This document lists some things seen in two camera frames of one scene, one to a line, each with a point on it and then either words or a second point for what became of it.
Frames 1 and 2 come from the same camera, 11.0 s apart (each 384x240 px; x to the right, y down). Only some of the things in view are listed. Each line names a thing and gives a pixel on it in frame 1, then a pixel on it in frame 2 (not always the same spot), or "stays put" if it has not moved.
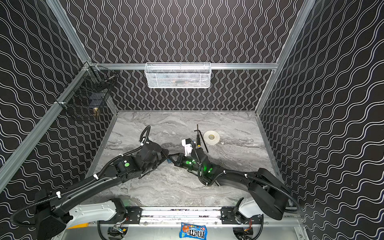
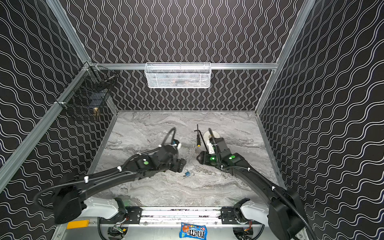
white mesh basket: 178,75 stays put
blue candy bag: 189,230 stays put
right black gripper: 180,157 to 217,143
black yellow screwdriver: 198,137 stays put
